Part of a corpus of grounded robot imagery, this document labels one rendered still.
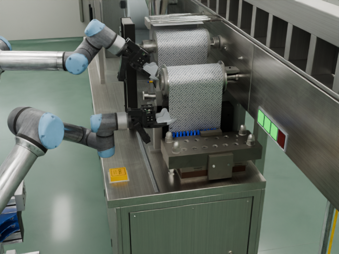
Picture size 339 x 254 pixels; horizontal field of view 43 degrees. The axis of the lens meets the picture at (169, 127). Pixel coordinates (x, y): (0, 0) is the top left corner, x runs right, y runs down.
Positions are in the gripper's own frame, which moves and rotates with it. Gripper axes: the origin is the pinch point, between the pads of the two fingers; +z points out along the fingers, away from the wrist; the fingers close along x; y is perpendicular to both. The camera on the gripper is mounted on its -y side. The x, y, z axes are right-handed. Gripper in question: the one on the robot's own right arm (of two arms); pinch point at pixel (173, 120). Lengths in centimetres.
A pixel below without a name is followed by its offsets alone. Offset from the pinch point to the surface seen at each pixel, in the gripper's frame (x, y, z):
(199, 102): -0.3, 7.6, 11.4
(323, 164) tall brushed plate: -68, 15, 30
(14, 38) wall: 556, -100, -135
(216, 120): -0.3, -1.9, 19.4
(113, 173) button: -10.5, -16.6, -28.1
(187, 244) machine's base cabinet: -26, -48, 1
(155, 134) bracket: 7.8, -10.2, -6.6
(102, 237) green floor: 59, -109, -33
